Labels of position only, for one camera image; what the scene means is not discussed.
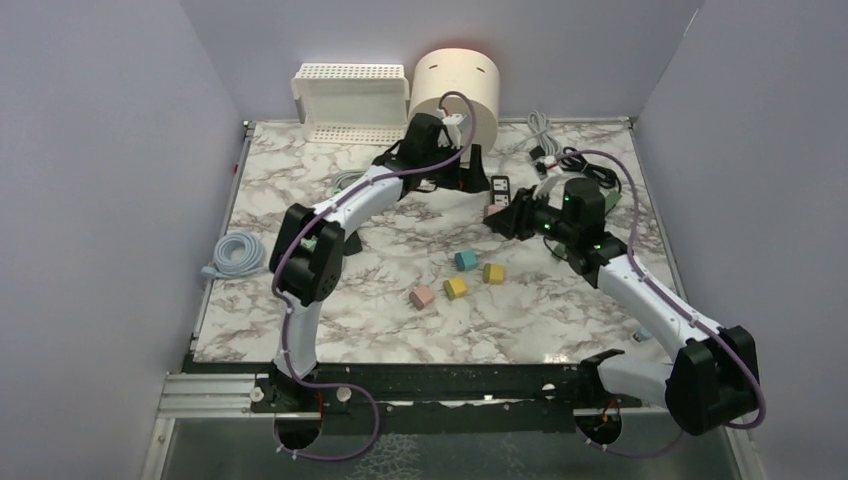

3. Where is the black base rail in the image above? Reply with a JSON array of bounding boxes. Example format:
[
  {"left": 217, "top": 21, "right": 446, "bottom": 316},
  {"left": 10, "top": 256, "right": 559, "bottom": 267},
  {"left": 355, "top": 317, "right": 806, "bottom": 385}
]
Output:
[{"left": 183, "top": 360, "right": 621, "bottom": 439}]

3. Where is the pink USB plug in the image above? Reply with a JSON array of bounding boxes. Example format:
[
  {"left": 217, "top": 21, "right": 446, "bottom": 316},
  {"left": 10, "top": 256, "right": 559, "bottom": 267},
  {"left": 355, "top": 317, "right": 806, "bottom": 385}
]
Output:
[
  {"left": 483, "top": 204, "right": 505, "bottom": 219},
  {"left": 408, "top": 285, "right": 435, "bottom": 310}
]

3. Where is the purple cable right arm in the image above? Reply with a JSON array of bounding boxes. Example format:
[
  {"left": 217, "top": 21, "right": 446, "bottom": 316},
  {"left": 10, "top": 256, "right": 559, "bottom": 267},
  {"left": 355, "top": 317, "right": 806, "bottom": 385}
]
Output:
[{"left": 543, "top": 149, "right": 768, "bottom": 460}]

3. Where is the light blue wall plug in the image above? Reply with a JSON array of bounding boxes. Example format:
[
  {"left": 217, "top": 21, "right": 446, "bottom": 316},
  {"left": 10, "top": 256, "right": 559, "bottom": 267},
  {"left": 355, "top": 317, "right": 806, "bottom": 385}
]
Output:
[{"left": 632, "top": 328, "right": 654, "bottom": 342}]

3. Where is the teal USB plug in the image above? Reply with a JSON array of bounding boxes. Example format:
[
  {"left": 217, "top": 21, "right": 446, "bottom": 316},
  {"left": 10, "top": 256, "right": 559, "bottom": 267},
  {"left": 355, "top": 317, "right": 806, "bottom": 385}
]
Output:
[{"left": 454, "top": 250, "right": 479, "bottom": 272}]

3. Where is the black strip with green plugs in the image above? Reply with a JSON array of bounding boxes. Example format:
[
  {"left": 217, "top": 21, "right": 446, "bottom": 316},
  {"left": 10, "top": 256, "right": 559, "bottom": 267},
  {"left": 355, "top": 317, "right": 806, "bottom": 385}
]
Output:
[{"left": 343, "top": 230, "right": 363, "bottom": 256}]

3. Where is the white perforated basket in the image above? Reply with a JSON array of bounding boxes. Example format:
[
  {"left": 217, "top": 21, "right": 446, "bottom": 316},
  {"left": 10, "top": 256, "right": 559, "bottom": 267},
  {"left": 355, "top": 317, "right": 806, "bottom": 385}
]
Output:
[{"left": 291, "top": 63, "right": 410, "bottom": 145}]

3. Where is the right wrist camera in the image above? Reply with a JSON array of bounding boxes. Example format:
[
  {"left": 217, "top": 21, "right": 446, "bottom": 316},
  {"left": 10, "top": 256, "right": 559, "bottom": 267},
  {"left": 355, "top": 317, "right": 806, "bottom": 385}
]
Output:
[{"left": 532, "top": 172, "right": 563, "bottom": 200}]

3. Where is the yellow USB plug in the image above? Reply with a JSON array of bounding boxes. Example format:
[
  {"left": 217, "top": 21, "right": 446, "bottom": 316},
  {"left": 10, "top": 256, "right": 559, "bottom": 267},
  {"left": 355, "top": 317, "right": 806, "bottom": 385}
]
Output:
[
  {"left": 482, "top": 263, "right": 506, "bottom": 285},
  {"left": 443, "top": 276, "right": 468, "bottom": 301}
]

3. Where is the green plug on hub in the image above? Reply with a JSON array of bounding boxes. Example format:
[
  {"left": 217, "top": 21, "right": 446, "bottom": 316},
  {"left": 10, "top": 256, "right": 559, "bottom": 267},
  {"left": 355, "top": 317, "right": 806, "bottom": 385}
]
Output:
[{"left": 301, "top": 238, "right": 317, "bottom": 251}]

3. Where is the green power strip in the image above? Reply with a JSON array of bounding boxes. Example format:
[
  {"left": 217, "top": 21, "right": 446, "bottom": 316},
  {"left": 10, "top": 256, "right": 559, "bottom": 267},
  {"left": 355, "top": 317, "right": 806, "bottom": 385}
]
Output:
[{"left": 551, "top": 179, "right": 626, "bottom": 266}]

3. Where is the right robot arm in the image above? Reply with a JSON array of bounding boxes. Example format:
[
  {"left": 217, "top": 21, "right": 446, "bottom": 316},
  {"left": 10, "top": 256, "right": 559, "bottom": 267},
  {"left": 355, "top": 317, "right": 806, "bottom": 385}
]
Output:
[{"left": 483, "top": 178, "right": 765, "bottom": 435}]

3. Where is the grey cable right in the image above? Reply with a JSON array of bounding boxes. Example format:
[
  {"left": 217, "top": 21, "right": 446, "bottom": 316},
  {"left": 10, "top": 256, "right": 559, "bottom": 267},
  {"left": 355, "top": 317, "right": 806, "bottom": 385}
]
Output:
[{"left": 513, "top": 109, "right": 564, "bottom": 157}]

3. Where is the cream cylindrical container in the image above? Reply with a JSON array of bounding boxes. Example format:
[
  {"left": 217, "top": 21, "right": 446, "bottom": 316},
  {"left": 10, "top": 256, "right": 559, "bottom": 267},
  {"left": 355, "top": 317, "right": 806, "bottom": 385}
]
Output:
[{"left": 408, "top": 48, "right": 500, "bottom": 154}]

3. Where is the grey coiled cable left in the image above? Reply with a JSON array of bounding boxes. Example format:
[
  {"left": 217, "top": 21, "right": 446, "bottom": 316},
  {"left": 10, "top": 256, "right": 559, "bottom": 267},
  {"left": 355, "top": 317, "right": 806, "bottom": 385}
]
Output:
[{"left": 329, "top": 168, "right": 369, "bottom": 195}]

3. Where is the black strip with pink plugs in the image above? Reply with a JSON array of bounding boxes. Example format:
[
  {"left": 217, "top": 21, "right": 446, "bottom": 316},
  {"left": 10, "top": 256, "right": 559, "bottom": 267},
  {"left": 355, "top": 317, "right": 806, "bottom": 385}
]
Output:
[{"left": 489, "top": 175, "right": 511, "bottom": 207}]

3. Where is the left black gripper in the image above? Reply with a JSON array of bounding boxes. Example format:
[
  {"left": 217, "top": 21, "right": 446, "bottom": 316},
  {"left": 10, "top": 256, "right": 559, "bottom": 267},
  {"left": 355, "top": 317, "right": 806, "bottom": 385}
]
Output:
[{"left": 419, "top": 139, "right": 488, "bottom": 192}]

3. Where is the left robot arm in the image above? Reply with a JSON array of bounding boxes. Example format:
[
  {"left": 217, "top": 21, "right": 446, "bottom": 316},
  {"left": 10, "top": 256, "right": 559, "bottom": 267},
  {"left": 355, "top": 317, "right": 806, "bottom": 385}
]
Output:
[{"left": 269, "top": 111, "right": 490, "bottom": 411}]

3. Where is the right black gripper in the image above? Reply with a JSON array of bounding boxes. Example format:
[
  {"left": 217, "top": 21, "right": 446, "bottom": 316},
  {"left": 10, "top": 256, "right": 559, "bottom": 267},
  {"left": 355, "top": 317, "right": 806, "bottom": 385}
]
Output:
[{"left": 484, "top": 184, "right": 578, "bottom": 246}]

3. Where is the light blue coiled cable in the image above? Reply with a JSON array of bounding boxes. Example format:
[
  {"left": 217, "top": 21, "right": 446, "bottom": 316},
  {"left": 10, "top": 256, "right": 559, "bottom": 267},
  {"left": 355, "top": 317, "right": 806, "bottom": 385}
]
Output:
[{"left": 201, "top": 231, "right": 270, "bottom": 280}]

